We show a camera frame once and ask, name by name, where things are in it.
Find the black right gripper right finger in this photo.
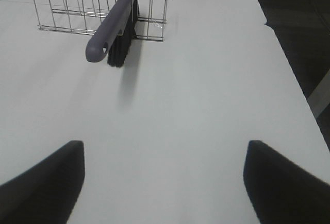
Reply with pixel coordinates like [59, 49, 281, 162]
[243, 141, 329, 223]

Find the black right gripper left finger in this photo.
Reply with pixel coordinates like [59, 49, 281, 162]
[1, 141, 85, 223]

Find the metal wire dish rack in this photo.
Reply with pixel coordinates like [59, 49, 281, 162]
[33, 0, 169, 42]

